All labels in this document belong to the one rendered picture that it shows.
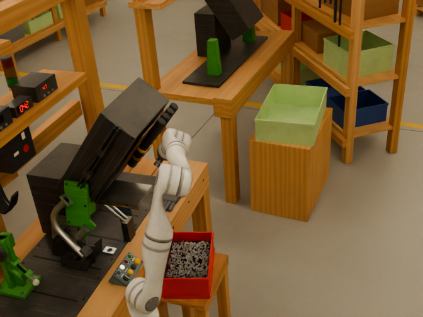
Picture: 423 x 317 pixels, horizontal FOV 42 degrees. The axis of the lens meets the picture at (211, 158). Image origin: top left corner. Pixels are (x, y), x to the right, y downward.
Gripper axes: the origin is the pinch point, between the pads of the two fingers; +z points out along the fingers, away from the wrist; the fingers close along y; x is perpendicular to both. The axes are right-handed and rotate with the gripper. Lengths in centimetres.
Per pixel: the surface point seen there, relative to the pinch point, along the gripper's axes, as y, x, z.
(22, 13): -23, -84, 13
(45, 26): -212, -211, 527
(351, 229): -71, 148, 131
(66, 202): 34.3, -22.0, 20.8
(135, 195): 14.3, 1.1, 25.7
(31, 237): 53, -28, 63
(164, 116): -15.6, -8.1, -0.2
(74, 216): 36.5, -16.1, 26.4
